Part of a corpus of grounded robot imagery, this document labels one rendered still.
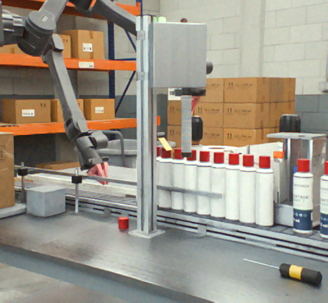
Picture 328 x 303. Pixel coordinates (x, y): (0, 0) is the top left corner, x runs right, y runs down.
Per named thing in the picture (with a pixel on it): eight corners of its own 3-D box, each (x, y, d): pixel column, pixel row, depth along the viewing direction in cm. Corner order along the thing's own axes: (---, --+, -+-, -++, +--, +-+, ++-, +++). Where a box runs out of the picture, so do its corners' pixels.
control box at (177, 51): (206, 88, 162) (207, 23, 160) (153, 88, 157) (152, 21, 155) (195, 88, 172) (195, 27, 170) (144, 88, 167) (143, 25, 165)
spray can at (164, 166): (177, 207, 181) (177, 147, 179) (167, 209, 177) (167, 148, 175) (165, 205, 185) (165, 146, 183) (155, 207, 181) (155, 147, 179)
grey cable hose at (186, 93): (194, 156, 162) (195, 88, 160) (188, 157, 160) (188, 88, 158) (184, 155, 164) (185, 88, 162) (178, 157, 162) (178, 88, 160)
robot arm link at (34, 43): (4, 29, 156) (11, 14, 153) (36, 33, 163) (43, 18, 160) (18, 52, 152) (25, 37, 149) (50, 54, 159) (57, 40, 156)
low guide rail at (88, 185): (234, 211, 170) (234, 204, 170) (232, 211, 169) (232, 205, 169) (19, 177, 235) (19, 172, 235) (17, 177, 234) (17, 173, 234)
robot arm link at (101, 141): (65, 131, 208) (75, 120, 203) (88, 127, 217) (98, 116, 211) (77, 157, 205) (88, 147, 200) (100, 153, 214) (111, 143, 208)
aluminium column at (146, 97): (156, 232, 169) (156, 15, 162) (147, 235, 165) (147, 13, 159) (145, 230, 171) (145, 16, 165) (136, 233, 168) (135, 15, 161)
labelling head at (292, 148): (326, 221, 164) (327, 135, 161) (308, 229, 154) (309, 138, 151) (281, 213, 172) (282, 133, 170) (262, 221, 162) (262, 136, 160)
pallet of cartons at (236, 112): (298, 208, 578) (302, 77, 564) (259, 223, 514) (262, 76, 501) (205, 193, 653) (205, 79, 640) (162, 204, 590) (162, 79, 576)
